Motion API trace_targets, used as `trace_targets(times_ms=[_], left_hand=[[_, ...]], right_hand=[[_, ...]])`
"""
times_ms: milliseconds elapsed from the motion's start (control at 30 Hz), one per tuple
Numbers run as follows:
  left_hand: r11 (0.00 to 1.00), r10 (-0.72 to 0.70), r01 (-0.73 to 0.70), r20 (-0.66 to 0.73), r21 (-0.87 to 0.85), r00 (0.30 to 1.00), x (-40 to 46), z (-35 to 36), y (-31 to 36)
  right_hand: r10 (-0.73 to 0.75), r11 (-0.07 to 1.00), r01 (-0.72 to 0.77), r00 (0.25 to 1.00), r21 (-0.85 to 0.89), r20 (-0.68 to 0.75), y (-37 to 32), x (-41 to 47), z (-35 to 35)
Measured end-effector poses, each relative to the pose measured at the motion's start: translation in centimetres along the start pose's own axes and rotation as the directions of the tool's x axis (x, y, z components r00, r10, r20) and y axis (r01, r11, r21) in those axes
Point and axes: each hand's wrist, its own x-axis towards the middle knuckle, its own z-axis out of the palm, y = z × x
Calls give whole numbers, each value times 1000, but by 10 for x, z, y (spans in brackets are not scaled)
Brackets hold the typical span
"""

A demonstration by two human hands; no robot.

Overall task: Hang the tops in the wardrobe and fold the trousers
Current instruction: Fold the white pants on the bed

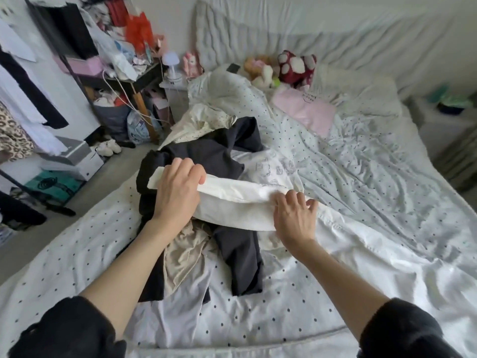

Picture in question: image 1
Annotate person's left hand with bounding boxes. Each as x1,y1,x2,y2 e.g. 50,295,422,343
148,157,209,242

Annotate person's right hand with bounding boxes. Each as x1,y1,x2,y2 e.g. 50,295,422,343
270,190,321,260

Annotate cream patterned pyjama top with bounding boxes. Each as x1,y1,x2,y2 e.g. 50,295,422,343
230,148,308,192

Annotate black garment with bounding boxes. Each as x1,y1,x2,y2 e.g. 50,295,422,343
134,116,266,303
0,47,70,131

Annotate light grey smocked garment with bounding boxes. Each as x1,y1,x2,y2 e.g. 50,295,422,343
157,102,237,151

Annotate person's right forearm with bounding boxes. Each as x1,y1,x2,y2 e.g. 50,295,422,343
291,242,392,342

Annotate person's left forearm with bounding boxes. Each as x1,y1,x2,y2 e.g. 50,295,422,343
79,223,180,340

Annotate white dotted bed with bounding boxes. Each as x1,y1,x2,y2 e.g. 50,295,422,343
0,67,477,358

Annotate person's black right sleeve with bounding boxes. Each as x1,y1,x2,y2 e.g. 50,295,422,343
356,297,465,358

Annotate person's black sleeve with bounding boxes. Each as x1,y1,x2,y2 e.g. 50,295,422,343
7,296,129,358
356,297,465,358

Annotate person's black left sleeve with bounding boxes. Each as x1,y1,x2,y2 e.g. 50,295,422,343
7,296,129,358

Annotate grey patterned bag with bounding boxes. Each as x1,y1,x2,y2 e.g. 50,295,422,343
124,108,155,146

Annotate white shoe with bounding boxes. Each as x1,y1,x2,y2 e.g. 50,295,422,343
104,137,124,155
92,141,115,159

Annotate white storage box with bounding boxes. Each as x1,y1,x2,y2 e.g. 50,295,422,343
36,135,107,183

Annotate white crumpled blanket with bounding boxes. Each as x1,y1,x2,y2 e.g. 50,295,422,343
186,67,278,125

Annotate dark side table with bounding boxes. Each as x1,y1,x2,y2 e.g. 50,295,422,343
69,62,166,145

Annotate green object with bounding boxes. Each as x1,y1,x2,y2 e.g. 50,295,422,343
22,169,87,208

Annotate small pink plush toy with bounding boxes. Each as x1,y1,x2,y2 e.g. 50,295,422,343
180,51,204,80

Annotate small white lamp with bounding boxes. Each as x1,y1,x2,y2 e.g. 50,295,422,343
161,50,183,84

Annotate white pillow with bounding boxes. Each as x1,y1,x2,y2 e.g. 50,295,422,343
307,63,405,122

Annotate plush toys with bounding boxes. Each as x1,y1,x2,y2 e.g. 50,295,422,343
241,56,281,91

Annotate red white plush toy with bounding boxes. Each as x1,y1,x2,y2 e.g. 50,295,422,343
276,49,319,89

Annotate pink box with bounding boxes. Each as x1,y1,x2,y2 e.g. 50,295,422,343
54,55,107,79

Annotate red bag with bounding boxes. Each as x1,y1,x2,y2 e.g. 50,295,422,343
122,9,158,55

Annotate white bedside cabinet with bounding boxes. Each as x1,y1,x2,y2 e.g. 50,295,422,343
404,96,477,163

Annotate leopard print hanging garment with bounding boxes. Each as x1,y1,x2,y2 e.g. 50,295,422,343
0,100,36,164

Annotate black hanging garment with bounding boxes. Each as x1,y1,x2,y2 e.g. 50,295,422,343
0,47,70,131

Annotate green bottle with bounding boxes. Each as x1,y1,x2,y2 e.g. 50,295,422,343
428,83,450,106

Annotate dark small box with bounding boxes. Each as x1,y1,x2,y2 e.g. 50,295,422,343
436,96,472,117

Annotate black bag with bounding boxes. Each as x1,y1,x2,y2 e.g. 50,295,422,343
31,2,99,63

